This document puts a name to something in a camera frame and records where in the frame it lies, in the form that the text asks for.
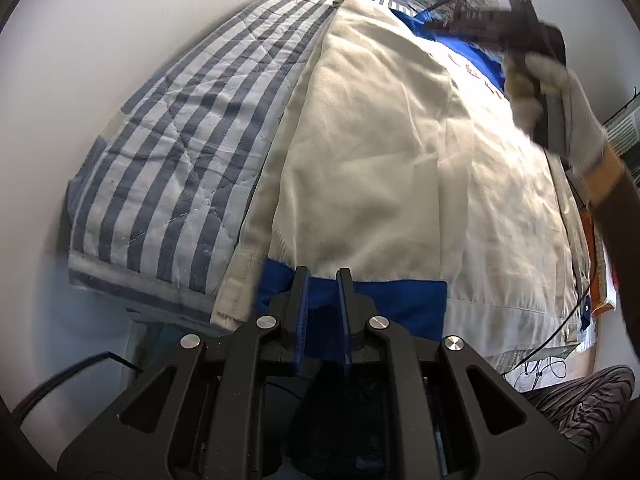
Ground white air vent unit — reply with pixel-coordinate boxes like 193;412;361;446
602;109;640;182

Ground beige jacket with blue trim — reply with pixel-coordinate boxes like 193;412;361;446
210;0;598;363

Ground thick black cable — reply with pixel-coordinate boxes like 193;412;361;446
12;352;146;428

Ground person's leg in striped pants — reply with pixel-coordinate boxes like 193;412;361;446
525;365;637;455

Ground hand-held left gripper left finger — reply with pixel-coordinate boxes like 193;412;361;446
57;266;321;480

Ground person's right forearm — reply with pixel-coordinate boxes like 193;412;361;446
580;149;640;361

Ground blue white striped quilt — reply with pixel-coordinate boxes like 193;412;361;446
67;0;416;331

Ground thin black cables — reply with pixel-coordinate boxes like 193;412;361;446
500;280;597;392

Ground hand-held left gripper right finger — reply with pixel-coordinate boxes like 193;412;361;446
335;267;587;480

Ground orange object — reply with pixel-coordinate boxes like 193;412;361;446
580;210;622;317

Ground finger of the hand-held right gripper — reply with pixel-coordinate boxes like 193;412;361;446
431;22;507;45
452;6;507;30

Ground person's right hand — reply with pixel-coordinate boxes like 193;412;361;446
505;52;609;177

